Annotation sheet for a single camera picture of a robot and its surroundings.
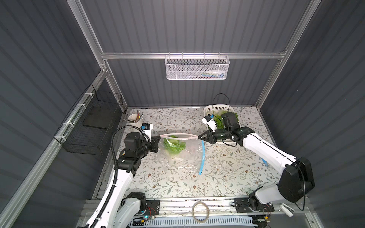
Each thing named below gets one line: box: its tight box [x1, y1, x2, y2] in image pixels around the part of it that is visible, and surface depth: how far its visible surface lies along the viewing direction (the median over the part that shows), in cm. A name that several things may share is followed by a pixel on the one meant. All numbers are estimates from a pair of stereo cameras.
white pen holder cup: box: [126, 113, 144, 127], surface depth 103 cm
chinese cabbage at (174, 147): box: [163, 134, 186, 155], surface depth 80 cm
